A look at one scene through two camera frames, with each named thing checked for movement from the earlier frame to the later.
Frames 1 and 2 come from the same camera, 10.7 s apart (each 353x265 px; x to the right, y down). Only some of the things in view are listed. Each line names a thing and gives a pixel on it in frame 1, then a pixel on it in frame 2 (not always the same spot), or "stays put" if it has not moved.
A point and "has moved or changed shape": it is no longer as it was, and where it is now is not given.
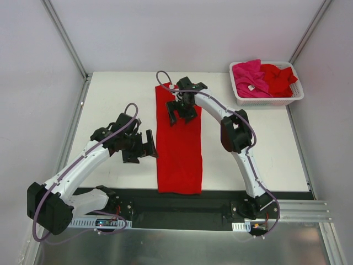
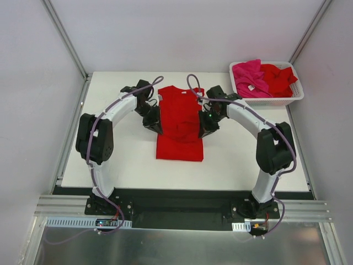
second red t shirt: [279, 80] stays put
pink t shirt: [250, 79] stays put
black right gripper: [181, 107] to [209, 123]
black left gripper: [140, 150] to [150, 118]
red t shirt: [178, 148] has moved or changed shape
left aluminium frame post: [65, 37] stays put
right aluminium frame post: [317, 19] stays put
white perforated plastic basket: [297, 90] stays put
